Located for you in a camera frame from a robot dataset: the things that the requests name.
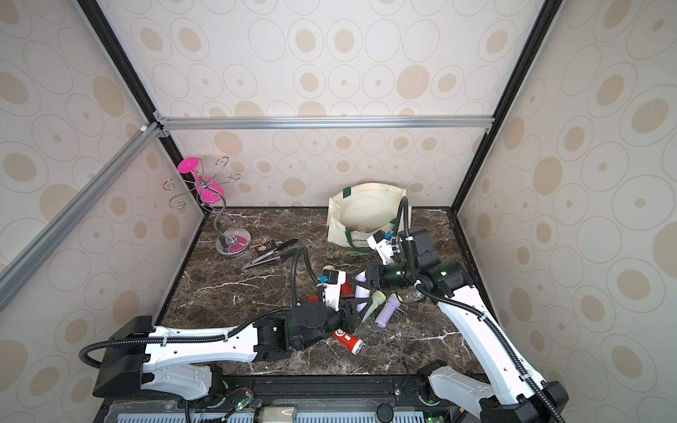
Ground aluminium frame rail left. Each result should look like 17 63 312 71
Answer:
1 122 160 308

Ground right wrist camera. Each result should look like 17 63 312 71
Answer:
367 230 398 265

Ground cream green tote bag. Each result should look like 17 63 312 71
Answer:
327 183 411 255

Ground purple flashlight bottom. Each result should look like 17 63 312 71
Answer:
354 271 370 312

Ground black metal tongs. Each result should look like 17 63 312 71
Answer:
243 239 300 271

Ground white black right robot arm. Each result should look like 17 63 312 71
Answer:
363 197 569 422

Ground aluminium frame rail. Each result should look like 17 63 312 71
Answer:
159 115 495 130
1 122 160 308

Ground purple flashlight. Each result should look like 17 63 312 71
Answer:
354 271 370 312
375 293 402 329

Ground green flashlight right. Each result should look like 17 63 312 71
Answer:
361 291 386 322

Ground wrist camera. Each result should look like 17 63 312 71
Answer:
317 265 347 312
367 230 398 265

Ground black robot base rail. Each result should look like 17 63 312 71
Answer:
93 372 551 423

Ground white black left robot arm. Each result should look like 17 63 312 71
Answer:
79 247 368 400

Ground red flashlight with logo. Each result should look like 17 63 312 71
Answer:
333 330 363 355

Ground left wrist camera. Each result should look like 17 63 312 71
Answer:
317 265 347 312

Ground purple flashlight far right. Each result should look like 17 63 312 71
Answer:
375 293 402 329

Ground aluminium frame rail back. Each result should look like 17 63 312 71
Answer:
159 115 495 130

